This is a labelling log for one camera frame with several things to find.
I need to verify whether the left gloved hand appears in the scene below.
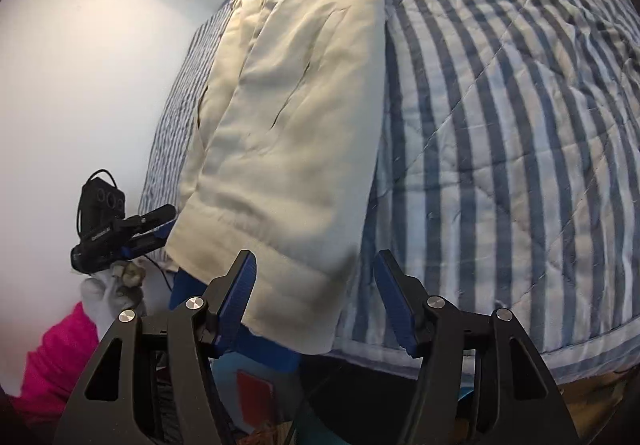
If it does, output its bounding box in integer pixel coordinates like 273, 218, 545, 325
80, 261, 146, 340

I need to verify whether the beige and blue jacket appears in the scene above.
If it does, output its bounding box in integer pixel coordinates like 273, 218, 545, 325
166, 0, 385, 354

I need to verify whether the blue striped quilt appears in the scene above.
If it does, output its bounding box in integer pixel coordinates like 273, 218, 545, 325
136, 0, 640, 386

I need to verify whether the pink sleeve forearm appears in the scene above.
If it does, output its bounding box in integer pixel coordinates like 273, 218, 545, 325
9, 303, 99, 435

